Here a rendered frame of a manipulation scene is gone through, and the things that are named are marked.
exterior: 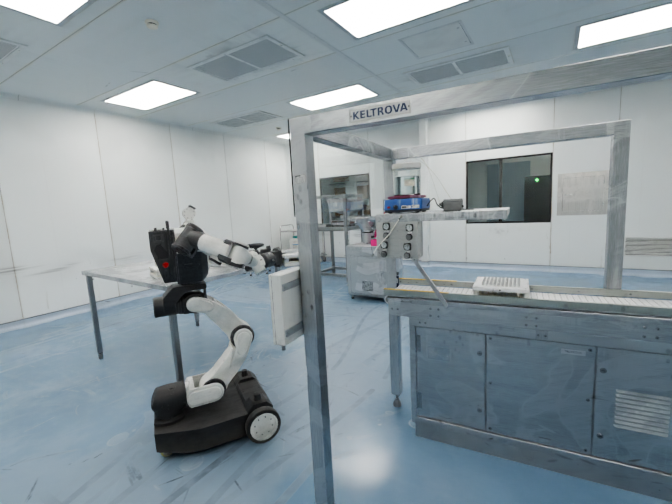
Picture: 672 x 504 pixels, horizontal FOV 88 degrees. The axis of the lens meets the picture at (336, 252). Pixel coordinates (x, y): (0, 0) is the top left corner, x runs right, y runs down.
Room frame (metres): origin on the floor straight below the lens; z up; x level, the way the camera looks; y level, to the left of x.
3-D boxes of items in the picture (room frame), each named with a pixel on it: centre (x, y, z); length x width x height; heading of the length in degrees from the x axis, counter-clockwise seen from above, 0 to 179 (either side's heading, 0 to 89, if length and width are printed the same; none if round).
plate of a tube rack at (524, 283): (1.71, -0.82, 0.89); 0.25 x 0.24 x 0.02; 152
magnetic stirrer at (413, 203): (1.89, -0.40, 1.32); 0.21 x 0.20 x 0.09; 152
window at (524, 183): (6.31, -3.10, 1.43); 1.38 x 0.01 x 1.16; 58
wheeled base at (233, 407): (1.99, 0.81, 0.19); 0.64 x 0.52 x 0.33; 116
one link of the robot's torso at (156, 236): (1.96, 0.88, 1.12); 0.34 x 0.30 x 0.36; 26
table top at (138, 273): (3.17, 1.42, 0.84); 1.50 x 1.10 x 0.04; 54
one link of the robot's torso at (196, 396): (1.98, 0.84, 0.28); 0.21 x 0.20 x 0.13; 116
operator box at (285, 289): (1.27, 0.18, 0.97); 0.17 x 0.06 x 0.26; 152
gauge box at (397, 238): (1.82, -0.34, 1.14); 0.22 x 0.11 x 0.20; 62
